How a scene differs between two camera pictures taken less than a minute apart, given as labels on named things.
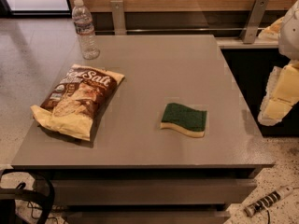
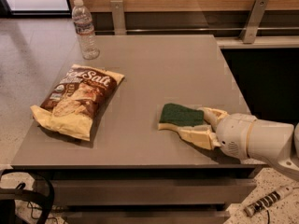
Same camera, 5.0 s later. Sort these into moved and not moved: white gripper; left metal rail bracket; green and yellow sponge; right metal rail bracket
Moved: white gripper
Not moved: left metal rail bracket; green and yellow sponge; right metal rail bracket
